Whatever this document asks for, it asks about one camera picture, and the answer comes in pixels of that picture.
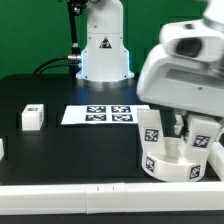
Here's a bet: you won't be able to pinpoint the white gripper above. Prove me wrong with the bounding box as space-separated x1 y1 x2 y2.
136 45 224 135

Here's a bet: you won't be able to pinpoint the white sheet with four tags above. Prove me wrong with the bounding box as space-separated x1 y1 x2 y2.
61 105 149 125

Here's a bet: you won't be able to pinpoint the white block at left edge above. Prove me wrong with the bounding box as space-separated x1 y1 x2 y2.
0 138 4 161

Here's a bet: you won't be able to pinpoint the white right rail wall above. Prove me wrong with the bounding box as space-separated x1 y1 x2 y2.
208 142 224 182

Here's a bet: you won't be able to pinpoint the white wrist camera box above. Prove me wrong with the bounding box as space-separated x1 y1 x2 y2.
160 19 224 63

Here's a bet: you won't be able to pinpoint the white round stool seat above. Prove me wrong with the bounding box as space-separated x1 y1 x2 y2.
142 137 206 182

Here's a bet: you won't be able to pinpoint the white front rail wall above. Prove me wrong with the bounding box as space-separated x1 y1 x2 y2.
0 182 224 215

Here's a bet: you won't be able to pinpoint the black cables at base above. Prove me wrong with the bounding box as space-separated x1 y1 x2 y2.
31 54 83 76

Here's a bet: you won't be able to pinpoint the white rail wall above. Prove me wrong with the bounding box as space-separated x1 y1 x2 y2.
0 182 224 215
208 142 224 182

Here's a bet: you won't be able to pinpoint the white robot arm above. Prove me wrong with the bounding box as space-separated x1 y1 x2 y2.
77 0 224 118

